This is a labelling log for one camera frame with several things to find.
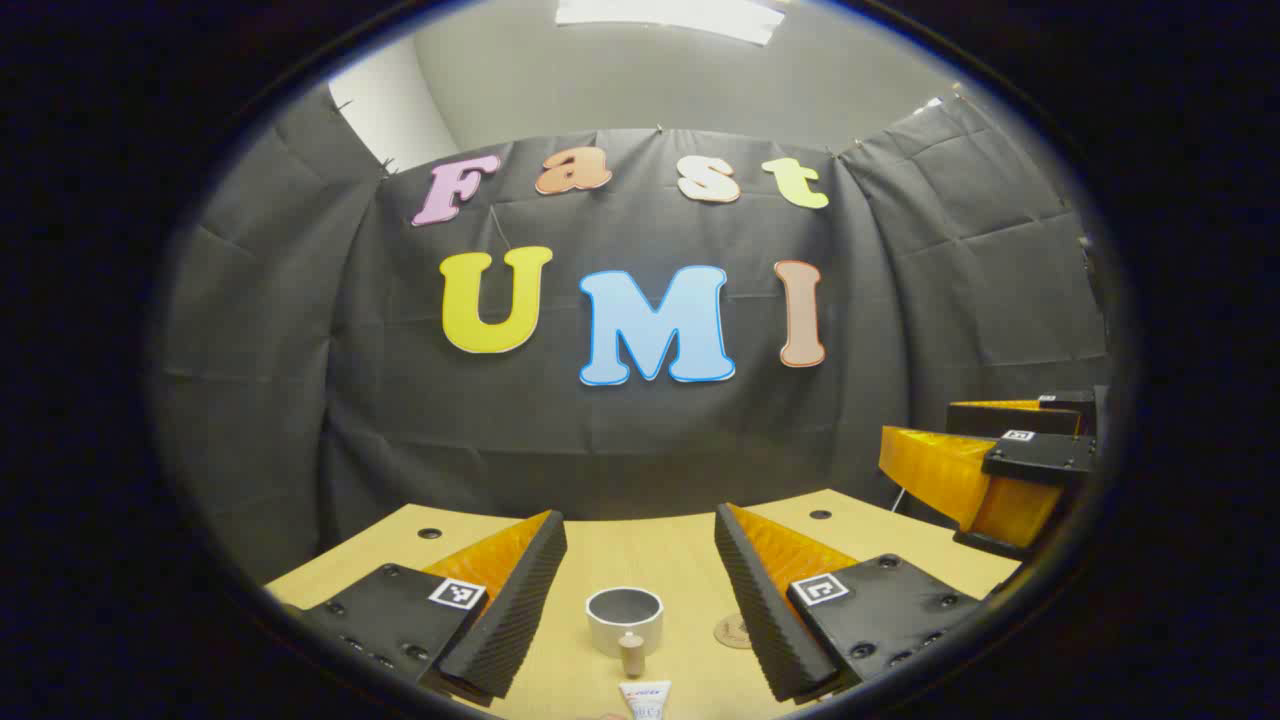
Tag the round wooden coaster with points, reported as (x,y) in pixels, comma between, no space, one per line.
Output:
(735,632)

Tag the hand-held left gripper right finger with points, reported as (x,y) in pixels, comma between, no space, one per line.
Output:
(750,610)

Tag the wooden desktop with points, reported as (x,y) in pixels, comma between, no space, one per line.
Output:
(640,550)

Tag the black backdrop cloth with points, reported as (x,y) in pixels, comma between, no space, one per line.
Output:
(640,440)

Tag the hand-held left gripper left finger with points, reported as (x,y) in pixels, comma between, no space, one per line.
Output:
(520,600)

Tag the white toothpaste tube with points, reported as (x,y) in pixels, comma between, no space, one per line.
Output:
(645,700)

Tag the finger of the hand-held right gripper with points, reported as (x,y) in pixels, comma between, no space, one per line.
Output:
(1040,455)
(1010,420)

